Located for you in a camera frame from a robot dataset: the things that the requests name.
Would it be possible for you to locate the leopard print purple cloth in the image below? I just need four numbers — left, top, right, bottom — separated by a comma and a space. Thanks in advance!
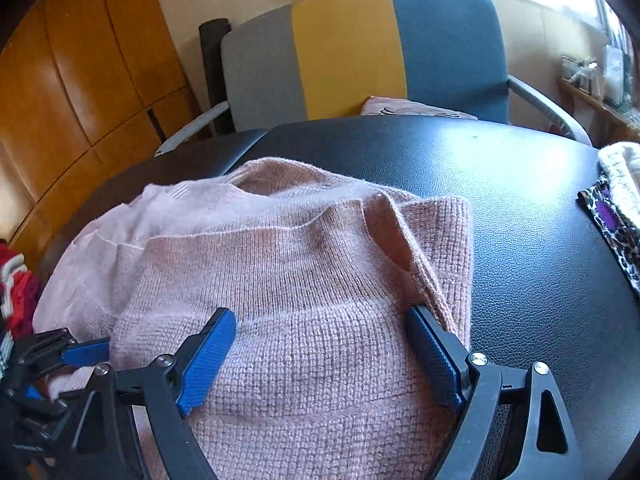
577, 177, 640, 293

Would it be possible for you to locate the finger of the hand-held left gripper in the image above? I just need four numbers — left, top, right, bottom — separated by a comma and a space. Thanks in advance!
5, 382, 71, 418
12, 328, 111, 376

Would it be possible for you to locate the pink knit sweater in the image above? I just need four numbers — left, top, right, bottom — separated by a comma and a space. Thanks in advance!
32, 156, 475, 480

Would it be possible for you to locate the wooden shelf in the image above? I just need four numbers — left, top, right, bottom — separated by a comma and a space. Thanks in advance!
557, 77, 640, 128

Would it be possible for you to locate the red clothes pile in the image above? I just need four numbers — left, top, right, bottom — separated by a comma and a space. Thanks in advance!
0, 240, 43, 341

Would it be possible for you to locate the wooden cabinet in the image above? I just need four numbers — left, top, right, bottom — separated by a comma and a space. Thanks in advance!
0, 0, 211, 261

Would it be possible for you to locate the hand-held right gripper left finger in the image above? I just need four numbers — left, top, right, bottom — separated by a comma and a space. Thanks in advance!
70, 307, 237, 480

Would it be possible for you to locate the light pink printed cloth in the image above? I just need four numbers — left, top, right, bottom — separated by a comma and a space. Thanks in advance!
361, 96, 478, 121

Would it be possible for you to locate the grey yellow blue armchair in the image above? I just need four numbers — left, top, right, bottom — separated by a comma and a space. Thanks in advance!
155, 0, 593, 158

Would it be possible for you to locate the cream knit cloth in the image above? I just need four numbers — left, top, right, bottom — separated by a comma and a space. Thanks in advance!
597, 142, 640, 211

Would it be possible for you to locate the clear plastic container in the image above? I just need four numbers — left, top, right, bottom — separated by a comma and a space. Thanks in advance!
560, 55, 601, 93

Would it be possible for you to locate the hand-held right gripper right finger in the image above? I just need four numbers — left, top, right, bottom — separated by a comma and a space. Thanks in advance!
405, 305, 584, 480

